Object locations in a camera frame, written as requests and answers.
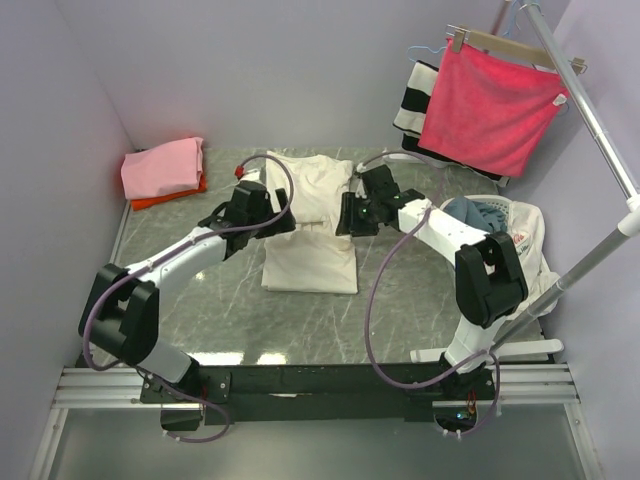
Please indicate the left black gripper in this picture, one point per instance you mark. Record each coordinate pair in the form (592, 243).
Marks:
(287, 225)

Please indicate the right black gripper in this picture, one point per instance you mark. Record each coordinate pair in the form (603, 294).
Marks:
(348, 217)

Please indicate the cream white t-shirt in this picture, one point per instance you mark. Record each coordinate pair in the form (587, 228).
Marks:
(312, 258)

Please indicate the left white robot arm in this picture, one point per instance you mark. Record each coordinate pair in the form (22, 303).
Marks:
(121, 319)

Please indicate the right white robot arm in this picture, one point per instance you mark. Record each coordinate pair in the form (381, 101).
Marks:
(489, 280)

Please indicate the folded pink t-shirt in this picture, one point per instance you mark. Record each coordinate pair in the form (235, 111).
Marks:
(185, 153)

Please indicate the blue grey garment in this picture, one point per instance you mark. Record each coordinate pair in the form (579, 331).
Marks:
(475, 212)

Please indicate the black white striped cloth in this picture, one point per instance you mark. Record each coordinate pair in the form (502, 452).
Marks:
(411, 116)

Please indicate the folded orange t-shirt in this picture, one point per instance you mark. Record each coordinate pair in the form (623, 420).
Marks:
(165, 197)

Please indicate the white coca-cola t-shirt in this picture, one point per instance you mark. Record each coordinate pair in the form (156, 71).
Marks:
(527, 228)

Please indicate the red hanging towel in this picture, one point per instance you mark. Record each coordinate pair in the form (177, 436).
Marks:
(488, 113)

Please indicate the wooden clip hanger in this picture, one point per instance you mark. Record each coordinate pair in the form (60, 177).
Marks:
(490, 43)

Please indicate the silver clothes rack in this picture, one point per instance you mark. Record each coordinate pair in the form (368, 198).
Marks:
(598, 319)

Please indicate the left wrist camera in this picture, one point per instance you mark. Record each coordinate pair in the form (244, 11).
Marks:
(255, 175)

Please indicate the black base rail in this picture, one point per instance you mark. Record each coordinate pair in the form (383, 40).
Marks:
(257, 393)

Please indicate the aluminium frame rail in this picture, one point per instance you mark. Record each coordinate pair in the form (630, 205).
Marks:
(524, 384)

